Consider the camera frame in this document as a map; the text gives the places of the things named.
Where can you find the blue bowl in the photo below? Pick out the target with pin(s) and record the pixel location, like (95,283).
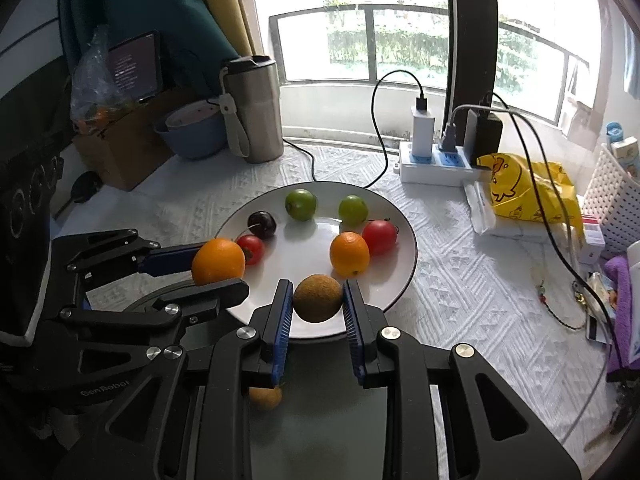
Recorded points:
(196,141)

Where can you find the plastic bag of fruit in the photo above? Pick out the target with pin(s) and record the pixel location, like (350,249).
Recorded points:
(96,101)

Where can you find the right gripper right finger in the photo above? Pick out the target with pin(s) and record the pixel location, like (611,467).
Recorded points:
(363,323)

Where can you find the round grey glass mat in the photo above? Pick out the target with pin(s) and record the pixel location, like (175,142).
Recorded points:
(326,427)

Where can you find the black charger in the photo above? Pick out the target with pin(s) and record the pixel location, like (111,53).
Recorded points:
(483,131)

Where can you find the white power strip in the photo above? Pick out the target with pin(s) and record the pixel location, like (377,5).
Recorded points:
(441,169)

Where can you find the keys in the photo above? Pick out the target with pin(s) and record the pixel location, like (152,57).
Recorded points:
(626,407)

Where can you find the yellow duck bag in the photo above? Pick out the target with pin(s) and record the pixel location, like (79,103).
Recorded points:
(517,195)

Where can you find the round orange kumquat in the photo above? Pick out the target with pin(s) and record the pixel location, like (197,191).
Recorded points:
(217,260)

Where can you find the white embossed tablecloth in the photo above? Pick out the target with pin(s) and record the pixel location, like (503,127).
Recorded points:
(510,300)

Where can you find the white tissue pack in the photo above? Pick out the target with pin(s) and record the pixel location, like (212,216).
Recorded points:
(486,223)

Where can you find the white pink inner bowl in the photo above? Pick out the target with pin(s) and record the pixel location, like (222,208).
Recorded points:
(191,114)

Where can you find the white ceramic plate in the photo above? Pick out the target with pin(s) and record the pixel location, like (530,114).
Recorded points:
(299,249)

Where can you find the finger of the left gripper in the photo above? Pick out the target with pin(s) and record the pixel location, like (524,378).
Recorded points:
(110,255)
(159,313)

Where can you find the small red cherry tomato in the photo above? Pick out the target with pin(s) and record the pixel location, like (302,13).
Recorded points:
(252,247)

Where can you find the oval orange kumquat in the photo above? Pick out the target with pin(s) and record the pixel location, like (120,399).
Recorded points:
(349,255)

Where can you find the black computer mouse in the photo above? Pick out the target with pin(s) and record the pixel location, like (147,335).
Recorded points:
(85,187)

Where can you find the hanging light blue towel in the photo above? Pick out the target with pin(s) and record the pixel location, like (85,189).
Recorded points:
(632,63)

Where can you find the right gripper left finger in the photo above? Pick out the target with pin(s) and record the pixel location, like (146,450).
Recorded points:
(267,356)

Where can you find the cardboard box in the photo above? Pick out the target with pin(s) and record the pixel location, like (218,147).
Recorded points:
(130,150)

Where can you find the small green lime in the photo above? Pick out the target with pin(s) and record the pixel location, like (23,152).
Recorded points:
(353,210)

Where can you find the dark cherry with stem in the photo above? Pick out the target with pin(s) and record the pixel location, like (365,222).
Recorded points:
(260,224)

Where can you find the purple cloth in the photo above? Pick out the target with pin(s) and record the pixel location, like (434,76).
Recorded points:
(621,367)

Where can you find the white perforated basket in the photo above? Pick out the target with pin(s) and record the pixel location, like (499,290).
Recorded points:
(613,198)

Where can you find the tablet screen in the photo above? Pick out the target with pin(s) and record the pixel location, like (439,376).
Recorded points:
(135,66)

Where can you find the stainless steel tumbler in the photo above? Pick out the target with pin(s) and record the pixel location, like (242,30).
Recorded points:
(250,105)

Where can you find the large green lime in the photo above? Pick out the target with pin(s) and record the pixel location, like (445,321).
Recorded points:
(301,204)

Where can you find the white charger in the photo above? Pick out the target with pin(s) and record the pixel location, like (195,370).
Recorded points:
(423,128)

